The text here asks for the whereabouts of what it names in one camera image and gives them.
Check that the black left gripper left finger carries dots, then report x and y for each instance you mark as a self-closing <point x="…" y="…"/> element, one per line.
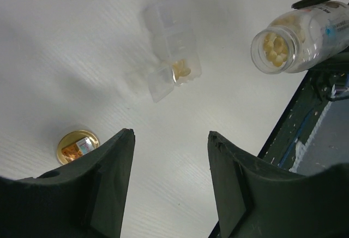
<point x="84" y="198"/>

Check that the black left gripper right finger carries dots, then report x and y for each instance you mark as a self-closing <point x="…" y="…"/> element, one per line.
<point x="256" y="199"/>

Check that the orange bottle cap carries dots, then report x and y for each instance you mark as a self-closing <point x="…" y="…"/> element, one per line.
<point x="75" y="145"/>

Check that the clear pill bottle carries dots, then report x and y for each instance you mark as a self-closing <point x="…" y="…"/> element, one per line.
<point x="300" y="39"/>

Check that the translucent weekly pill organizer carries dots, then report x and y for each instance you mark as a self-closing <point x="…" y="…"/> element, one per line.
<point x="174" y="44"/>

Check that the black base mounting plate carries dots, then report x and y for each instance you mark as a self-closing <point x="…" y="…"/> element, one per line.
<point x="312" y="133"/>

